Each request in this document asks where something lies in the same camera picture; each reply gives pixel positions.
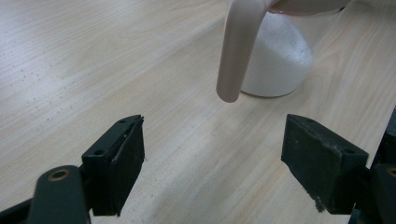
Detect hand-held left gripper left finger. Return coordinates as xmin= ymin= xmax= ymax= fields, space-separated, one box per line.
xmin=80 ymin=114 xmax=147 ymax=217

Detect clear glass jar with handle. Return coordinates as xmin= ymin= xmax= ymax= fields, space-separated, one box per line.
xmin=215 ymin=0 xmax=354 ymax=104

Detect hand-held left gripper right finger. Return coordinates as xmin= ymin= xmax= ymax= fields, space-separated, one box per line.
xmin=280 ymin=113 xmax=371 ymax=217

